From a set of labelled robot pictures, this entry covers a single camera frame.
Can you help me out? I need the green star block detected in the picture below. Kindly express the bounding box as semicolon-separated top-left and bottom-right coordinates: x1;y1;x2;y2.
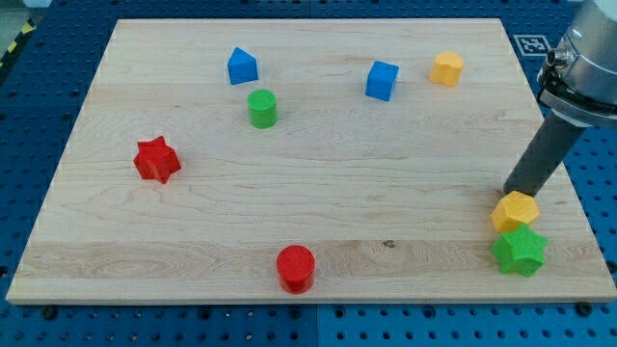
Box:
491;224;549;278

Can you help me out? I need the red star block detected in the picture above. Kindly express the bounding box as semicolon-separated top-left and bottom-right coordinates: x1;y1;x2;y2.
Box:
133;136;181;184

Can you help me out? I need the blue cube block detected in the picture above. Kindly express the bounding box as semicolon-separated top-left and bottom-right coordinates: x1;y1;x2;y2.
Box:
364;61;399;101

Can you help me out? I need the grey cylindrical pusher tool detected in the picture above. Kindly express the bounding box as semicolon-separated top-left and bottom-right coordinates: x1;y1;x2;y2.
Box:
503;111;587;197

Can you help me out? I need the white fiducial marker tag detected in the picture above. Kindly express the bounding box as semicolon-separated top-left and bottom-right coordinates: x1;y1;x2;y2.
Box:
513;34;550;57

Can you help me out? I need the yellow heart block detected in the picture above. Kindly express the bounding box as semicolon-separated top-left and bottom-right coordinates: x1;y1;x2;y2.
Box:
429;51;465;87

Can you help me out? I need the blue triangular prism block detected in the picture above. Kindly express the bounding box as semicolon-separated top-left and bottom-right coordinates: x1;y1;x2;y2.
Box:
227;47;258;85

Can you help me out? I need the green cylinder block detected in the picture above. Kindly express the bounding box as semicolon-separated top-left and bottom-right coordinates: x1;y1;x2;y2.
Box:
247;89;278;128

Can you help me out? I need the wooden board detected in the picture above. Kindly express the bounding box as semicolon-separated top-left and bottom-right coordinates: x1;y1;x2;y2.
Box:
7;18;616;305

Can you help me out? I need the red cylinder block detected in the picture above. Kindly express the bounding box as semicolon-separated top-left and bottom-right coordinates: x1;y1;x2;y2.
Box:
276;245;315;294

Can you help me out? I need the yellow hexagon block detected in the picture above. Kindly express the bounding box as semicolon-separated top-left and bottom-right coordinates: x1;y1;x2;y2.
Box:
491;191;540;233

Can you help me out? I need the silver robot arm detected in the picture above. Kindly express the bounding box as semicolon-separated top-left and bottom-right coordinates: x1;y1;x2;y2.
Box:
537;0;616;129

